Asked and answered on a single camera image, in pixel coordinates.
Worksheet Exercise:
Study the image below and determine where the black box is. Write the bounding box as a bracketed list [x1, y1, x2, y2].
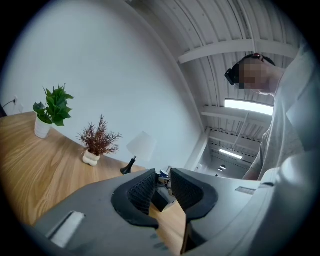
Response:
[151, 186, 176, 213]

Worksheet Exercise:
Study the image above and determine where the white wall outlet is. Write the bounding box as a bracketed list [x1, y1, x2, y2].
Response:
[13, 95, 25, 114]

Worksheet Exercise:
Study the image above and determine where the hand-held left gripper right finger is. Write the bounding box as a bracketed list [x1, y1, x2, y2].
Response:
[169, 167, 219, 224]

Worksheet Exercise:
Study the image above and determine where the person's light grey shirt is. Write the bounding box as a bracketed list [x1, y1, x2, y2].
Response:
[249, 41, 318, 182]

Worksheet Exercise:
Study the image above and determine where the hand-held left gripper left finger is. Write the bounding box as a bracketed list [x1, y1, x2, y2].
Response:
[111, 168, 160, 230]

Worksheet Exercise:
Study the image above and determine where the white-shade table lamp black base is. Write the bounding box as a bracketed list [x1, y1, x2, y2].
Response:
[120, 130, 158, 176]

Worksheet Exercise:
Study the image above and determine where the black head-worn camera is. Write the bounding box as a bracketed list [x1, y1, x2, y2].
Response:
[224, 63, 240, 87]

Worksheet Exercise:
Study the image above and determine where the small ceiling light panel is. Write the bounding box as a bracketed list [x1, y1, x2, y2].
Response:
[219, 148, 244, 161]

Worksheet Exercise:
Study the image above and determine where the person's right forearm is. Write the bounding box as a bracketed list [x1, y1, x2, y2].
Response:
[241, 161, 262, 181]

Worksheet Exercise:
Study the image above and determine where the person's head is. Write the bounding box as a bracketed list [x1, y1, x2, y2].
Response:
[233, 53, 286, 97]

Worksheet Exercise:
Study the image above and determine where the black power cable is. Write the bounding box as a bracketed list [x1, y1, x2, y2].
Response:
[1, 98, 17, 109]

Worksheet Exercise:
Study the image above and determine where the red-brown plant in cream pot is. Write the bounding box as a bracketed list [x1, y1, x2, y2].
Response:
[76, 114, 123, 167]

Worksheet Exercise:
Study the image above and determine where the green plant in white pot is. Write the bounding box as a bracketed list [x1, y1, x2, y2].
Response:
[32, 83, 75, 139]

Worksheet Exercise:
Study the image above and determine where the large ceiling light panel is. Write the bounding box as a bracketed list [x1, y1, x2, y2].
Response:
[224, 97, 275, 116]

